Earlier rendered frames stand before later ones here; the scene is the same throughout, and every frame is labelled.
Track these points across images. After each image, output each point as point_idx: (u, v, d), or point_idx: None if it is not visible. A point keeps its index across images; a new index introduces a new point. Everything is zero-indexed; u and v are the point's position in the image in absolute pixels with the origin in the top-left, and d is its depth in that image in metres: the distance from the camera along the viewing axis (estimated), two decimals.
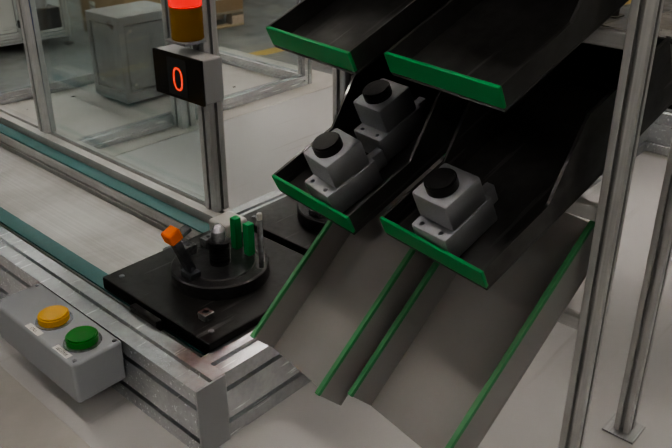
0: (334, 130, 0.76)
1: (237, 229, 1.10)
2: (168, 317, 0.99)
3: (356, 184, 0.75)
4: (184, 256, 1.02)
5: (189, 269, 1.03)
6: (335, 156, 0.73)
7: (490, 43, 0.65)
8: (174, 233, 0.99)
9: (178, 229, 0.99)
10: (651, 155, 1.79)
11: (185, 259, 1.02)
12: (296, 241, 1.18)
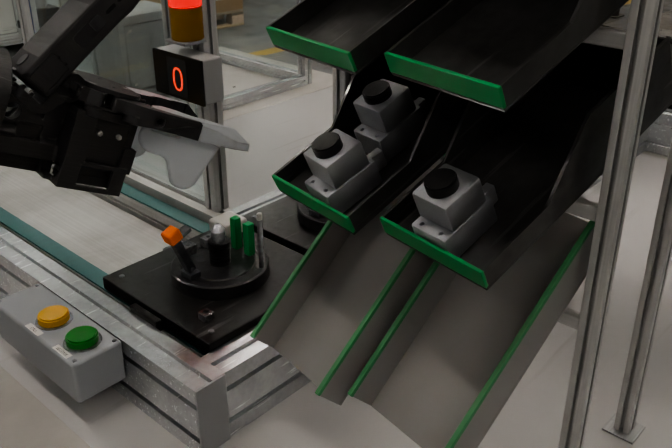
0: (334, 131, 0.76)
1: (237, 229, 1.10)
2: (168, 317, 0.99)
3: (356, 184, 0.75)
4: (184, 256, 1.02)
5: (189, 269, 1.03)
6: (335, 156, 0.73)
7: (490, 43, 0.65)
8: (174, 233, 0.99)
9: (178, 229, 0.99)
10: (651, 155, 1.79)
11: (185, 259, 1.02)
12: (296, 241, 1.18)
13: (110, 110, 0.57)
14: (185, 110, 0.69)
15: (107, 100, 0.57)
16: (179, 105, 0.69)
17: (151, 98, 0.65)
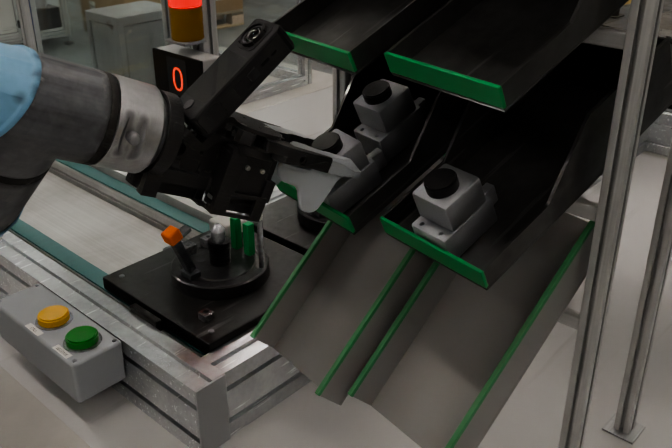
0: (334, 131, 0.76)
1: (237, 229, 1.10)
2: (168, 317, 0.99)
3: (356, 184, 0.75)
4: (184, 256, 1.02)
5: (189, 269, 1.03)
6: None
7: (490, 43, 0.65)
8: (174, 233, 0.99)
9: (178, 229, 0.99)
10: (651, 155, 1.79)
11: (185, 259, 1.02)
12: (296, 241, 1.18)
13: (258, 149, 0.65)
14: None
15: (257, 140, 0.66)
16: (312, 142, 0.76)
17: (288, 135, 0.73)
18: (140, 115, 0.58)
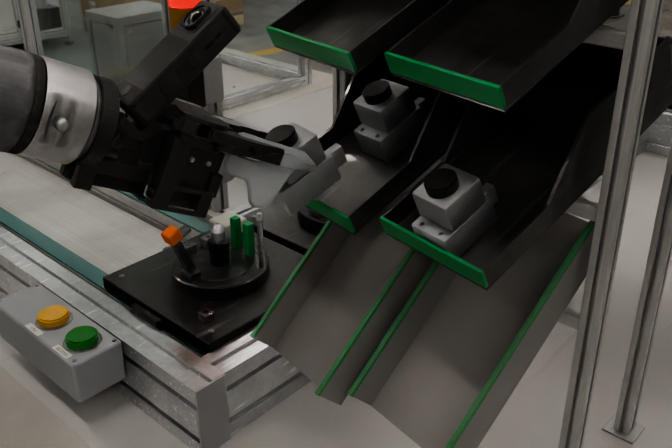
0: (290, 124, 0.72)
1: (237, 229, 1.10)
2: (168, 317, 0.99)
3: (312, 180, 0.71)
4: (184, 256, 1.02)
5: (189, 269, 1.03)
6: None
7: (490, 43, 0.65)
8: (174, 233, 0.99)
9: (178, 229, 0.99)
10: (651, 155, 1.79)
11: (185, 259, 1.02)
12: (296, 241, 1.18)
13: (203, 139, 0.61)
14: None
15: (202, 130, 0.62)
16: None
17: (239, 128, 0.69)
18: (69, 99, 0.54)
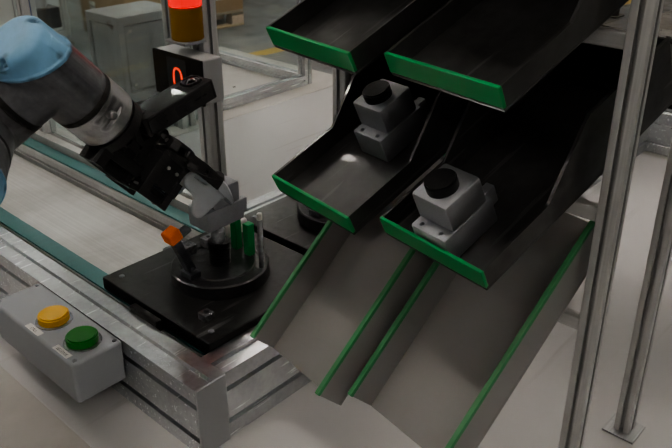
0: None
1: (237, 229, 1.10)
2: (168, 317, 0.99)
3: (227, 212, 1.03)
4: (184, 256, 1.02)
5: (189, 269, 1.03)
6: None
7: (490, 43, 0.65)
8: (174, 233, 0.99)
9: (178, 229, 0.99)
10: (651, 155, 1.79)
11: (185, 259, 1.02)
12: (296, 241, 1.18)
13: (180, 156, 0.92)
14: None
15: (179, 151, 0.93)
16: None
17: None
18: (119, 102, 0.84)
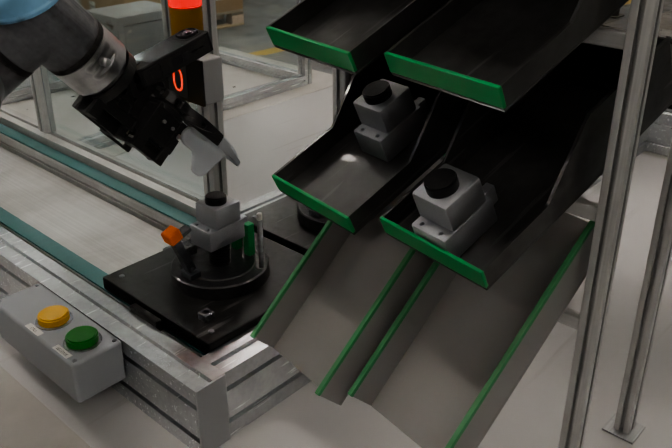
0: None
1: None
2: (168, 317, 0.99)
3: (229, 231, 1.05)
4: (184, 256, 1.02)
5: (189, 269, 1.03)
6: (222, 206, 1.03)
7: (490, 43, 0.65)
8: (174, 233, 0.99)
9: (178, 229, 0.99)
10: (651, 155, 1.79)
11: (185, 259, 1.02)
12: (296, 241, 1.18)
13: (176, 109, 0.90)
14: None
15: (174, 103, 0.91)
16: None
17: None
18: (112, 49, 0.82)
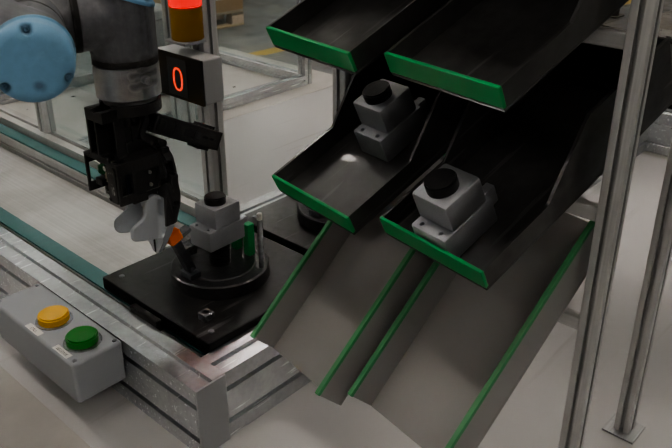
0: (218, 193, 1.06)
1: None
2: (168, 317, 0.99)
3: (229, 231, 1.05)
4: (184, 256, 1.02)
5: (189, 269, 1.03)
6: (221, 206, 1.03)
7: (490, 43, 0.65)
8: (174, 233, 0.99)
9: (178, 229, 0.99)
10: (651, 155, 1.79)
11: (185, 259, 1.02)
12: (296, 241, 1.18)
13: (165, 168, 0.91)
14: None
15: (166, 169, 0.92)
16: None
17: None
18: (156, 77, 0.87)
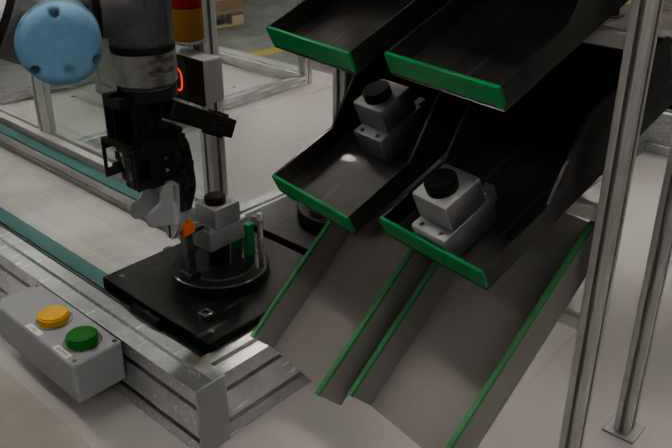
0: (218, 193, 1.06)
1: None
2: (168, 317, 0.99)
3: (229, 231, 1.05)
4: (190, 252, 1.02)
5: (190, 267, 1.03)
6: (221, 206, 1.03)
7: (490, 43, 0.65)
8: (189, 223, 1.00)
9: (193, 221, 1.01)
10: (651, 155, 1.79)
11: (190, 255, 1.02)
12: (296, 241, 1.18)
13: (181, 155, 0.93)
14: None
15: (181, 155, 0.93)
16: None
17: None
18: (173, 64, 0.88)
